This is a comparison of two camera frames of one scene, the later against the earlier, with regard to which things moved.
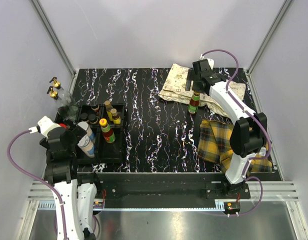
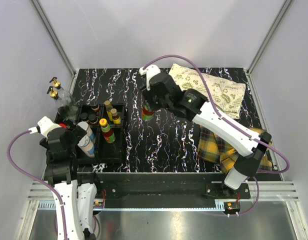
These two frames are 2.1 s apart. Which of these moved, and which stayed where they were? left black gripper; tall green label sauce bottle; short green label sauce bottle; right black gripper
Moved: tall green label sauce bottle; right black gripper
Stayed: left black gripper; short green label sauce bottle
